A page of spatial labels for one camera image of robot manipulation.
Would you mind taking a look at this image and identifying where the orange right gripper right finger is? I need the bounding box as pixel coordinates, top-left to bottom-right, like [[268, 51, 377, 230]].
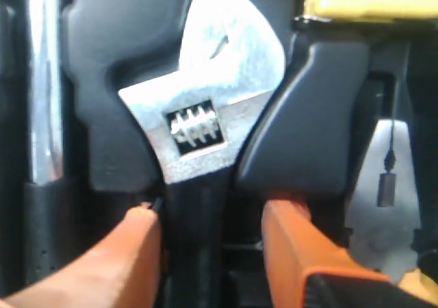
[[261, 188, 438, 308]]

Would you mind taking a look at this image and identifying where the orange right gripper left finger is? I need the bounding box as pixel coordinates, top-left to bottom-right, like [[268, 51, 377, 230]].
[[1, 205, 162, 307]]

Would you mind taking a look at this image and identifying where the adjustable wrench black handle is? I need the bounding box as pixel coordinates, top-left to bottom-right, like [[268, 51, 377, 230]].
[[118, 0, 285, 307]]

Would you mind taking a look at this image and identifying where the black plastic tool case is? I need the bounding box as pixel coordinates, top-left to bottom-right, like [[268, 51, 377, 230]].
[[47, 0, 437, 307]]

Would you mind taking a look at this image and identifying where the claw hammer black handle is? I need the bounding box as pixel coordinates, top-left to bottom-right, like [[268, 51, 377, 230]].
[[24, 0, 79, 285]]

